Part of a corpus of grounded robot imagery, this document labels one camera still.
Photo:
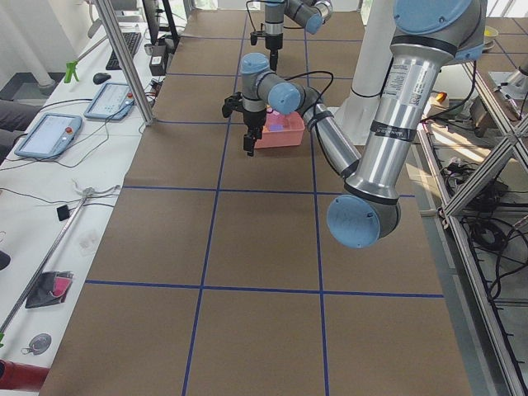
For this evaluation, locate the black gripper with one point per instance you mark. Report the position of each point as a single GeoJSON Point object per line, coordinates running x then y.
{"type": "Point", "coordinates": [252, 120]}
{"type": "Point", "coordinates": [272, 42]}

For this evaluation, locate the purple foam block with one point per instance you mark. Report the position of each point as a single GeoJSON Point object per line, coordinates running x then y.
{"type": "Point", "coordinates": [276, 128]}

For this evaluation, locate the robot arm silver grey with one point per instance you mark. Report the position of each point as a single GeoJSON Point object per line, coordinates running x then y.
{"type": "Point", "coordinates": [308, 15]}
{"type": "Point", "coordinates": [406, 44]}

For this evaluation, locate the pink plastic bin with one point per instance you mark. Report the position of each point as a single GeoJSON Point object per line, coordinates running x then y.
{"type": "Point", "coordinates": [291, 136]}

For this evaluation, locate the black power brick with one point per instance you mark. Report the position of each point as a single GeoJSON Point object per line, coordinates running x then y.
{"type": "Point", "coordinates": [158, 60]}

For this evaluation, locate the far blue teach pendant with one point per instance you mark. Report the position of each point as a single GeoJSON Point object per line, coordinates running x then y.
{"type": "Point", "coordinates": [113, 101]}

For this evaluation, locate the blue teach pendant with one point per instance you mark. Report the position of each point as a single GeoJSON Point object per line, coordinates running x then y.
{"type": "Point", "coordinates": [50, 136]}
{"type": "Point", "coordinates": [113, 101]}

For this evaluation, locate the black computer mouse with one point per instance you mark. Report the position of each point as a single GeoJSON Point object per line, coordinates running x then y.
{"type": "Point", "coordinates": [99, 78]}

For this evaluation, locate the long metal rod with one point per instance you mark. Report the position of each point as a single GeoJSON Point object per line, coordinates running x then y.
{"type": "Point", "coordinates": [86, 194]}

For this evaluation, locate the green clamp tool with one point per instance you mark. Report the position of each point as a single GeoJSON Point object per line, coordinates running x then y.
{"type": "Point", "coordinates": [71, 72]}

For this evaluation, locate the near blue teach pendant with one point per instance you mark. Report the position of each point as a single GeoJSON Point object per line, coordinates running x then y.
{"type": "Point", "coordinates": [50, 136]}

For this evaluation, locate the black pink pouch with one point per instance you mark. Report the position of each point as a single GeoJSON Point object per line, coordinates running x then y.
{"type": "Point", "coordinates": [50, 288]}

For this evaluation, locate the round metal tape disc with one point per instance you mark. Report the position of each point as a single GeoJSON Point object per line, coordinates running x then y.
{"type": "Point", "coordinates": [39, 344]}

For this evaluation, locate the white camera pillar with base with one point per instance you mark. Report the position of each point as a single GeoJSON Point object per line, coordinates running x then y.
{"type": "Point", "coordinates": [358, 110]}

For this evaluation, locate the aluminium frame post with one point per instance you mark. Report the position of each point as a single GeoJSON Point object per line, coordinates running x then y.
{"type": "Point", "coordinates": [106, 14]}

